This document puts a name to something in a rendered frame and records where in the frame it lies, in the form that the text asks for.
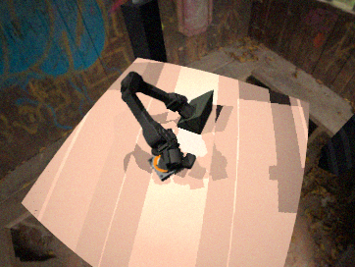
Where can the orange round plate with holes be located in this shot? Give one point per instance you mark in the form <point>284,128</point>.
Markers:
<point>155,163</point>

